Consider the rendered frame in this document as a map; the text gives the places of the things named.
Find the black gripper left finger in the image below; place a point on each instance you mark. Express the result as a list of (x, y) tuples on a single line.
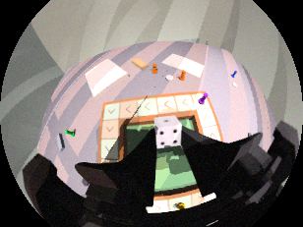
[(135, 172)]

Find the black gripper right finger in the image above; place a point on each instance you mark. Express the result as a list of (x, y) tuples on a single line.
[(210, 159)]

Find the purple game pawn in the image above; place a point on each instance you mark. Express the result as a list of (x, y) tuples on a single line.
[(202, 99)]

